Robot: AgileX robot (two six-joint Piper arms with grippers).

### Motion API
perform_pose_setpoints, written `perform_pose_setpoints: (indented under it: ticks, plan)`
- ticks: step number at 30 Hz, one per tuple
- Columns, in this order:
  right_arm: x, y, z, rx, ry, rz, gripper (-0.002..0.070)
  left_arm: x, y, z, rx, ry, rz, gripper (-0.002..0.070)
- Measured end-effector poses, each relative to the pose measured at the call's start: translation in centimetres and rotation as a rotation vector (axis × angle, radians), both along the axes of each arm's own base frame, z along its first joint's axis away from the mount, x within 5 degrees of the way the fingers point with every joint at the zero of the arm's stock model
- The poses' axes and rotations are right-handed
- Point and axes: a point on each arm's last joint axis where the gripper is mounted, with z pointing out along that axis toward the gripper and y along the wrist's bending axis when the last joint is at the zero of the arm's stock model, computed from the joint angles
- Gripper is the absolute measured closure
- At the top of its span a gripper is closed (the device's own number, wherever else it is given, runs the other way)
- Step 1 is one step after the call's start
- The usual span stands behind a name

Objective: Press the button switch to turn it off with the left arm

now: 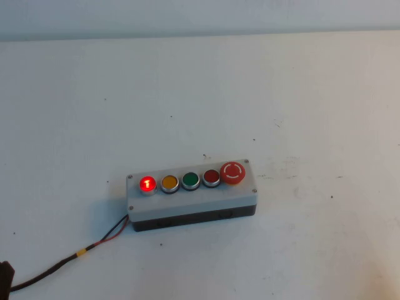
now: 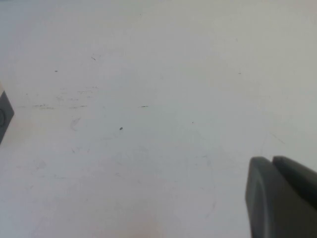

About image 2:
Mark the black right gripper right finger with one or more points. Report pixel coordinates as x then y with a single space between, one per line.
297 193

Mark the grey button control box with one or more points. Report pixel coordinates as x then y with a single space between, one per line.
4 116

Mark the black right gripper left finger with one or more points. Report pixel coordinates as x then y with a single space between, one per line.
260 198

